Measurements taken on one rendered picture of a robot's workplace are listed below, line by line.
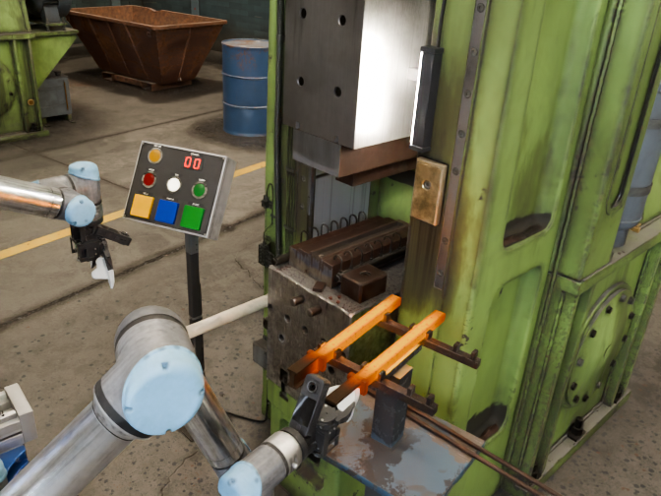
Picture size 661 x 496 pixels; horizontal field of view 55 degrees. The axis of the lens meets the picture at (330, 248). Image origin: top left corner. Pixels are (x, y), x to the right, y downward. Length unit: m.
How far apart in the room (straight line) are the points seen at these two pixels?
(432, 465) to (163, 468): 1.33
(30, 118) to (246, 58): 2.12
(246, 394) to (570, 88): 1.88
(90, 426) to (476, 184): 1.09
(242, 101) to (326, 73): 4.79
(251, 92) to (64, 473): 5.67
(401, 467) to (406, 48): 1.07
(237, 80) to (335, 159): 4.77
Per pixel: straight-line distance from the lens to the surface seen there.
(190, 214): 2.15
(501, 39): 1.58
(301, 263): 1.99
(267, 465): 1.17
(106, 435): 1.00
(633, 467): 3.00
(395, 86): 1.77
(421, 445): 1.64
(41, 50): 6.93
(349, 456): 1.58
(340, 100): 1.72
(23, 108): 6.63
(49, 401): 3.06
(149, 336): 0.98
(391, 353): 1.45
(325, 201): 2.15
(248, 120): 6.55
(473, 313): 1.79
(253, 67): 6.43
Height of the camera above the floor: 1.87
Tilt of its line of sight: 26 degrees down
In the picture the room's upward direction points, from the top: 4 degrees clockwise
